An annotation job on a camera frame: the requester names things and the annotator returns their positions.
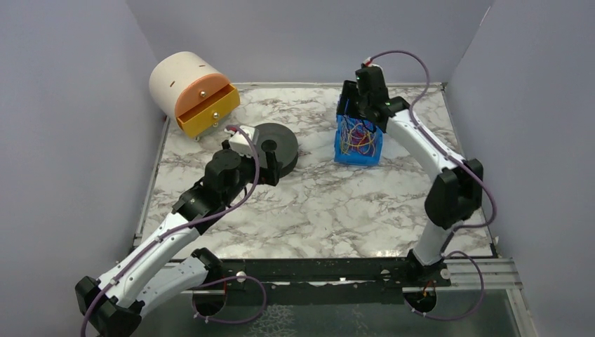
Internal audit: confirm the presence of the dark grey cable spool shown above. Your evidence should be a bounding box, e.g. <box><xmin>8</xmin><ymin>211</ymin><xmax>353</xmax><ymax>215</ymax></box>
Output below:
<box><xmin>256</xmin><ymin>123</ymin><xmax>299</xmax><ymax>179</ymax></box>

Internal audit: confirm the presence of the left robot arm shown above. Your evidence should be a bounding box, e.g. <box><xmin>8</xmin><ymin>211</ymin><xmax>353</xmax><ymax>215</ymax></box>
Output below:
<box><xmin>75</xmin><ymin>134</ymin><xmax>299</xmax><ymax>336</ymax></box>

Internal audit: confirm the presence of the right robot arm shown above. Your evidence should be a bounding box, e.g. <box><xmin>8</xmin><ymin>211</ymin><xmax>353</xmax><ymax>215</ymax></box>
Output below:
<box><xmin>337</xmin><ymin>66</ymin><xmax>483</xmax><ymax>279</ymax></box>

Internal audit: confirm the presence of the blue plastic bin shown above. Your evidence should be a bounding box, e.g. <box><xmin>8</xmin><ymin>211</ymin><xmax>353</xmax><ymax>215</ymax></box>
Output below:
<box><xmin>334</xmin><ymin>110</ymin><xmax>383</xmax><ymax>166</ymax></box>

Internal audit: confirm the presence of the round mini drawer cabinet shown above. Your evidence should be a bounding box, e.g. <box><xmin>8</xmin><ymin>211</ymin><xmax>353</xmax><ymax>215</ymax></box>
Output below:
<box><xmin>149</xmin><ymin>51</ymin><xmax>240</xmax><ymax>138</ymax></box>

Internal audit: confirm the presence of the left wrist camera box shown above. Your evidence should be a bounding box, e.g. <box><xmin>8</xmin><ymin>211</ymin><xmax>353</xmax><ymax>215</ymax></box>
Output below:
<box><xmin>225</xmin><ymin>125</ymin><xmax>259</xmax><ymax>157</ymax></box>

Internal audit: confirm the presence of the red cable bundle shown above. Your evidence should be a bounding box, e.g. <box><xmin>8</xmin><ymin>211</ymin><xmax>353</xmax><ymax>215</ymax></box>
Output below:
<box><xmin>341</xmin><ymin>118</ymin><xmax>378</xmax><ymax>152</ymax></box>

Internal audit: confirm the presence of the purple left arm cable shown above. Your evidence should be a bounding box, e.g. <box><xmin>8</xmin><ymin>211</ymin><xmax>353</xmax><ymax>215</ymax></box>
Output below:
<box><xmin>79</xmin><ymin>124</ymin><xmax>268</xmax><ymax>337</ymax></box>

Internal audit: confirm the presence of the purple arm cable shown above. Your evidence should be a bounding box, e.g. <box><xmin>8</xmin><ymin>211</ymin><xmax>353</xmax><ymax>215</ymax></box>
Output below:
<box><xmin>365</xmin><ymin>49</ymin><xmax>498</xmax><ymax>323</ymax></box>
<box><xmin>79</xmin><ymin>124</ymin><xmax>268</xmax><ymax>337</ymax></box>

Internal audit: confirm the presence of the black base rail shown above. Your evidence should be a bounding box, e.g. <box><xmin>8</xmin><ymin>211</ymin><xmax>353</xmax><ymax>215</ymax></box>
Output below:
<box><xmin>191</xmin><ymin>257</ymin><xmax>451</xmax><ymax>310</ymax></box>

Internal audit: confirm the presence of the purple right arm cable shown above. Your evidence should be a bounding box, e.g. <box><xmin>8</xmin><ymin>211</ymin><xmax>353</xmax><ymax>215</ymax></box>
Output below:
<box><xmin>365</xmin><ymin>49</ymin><xmax>498</xmax><ymax>323</ymax></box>

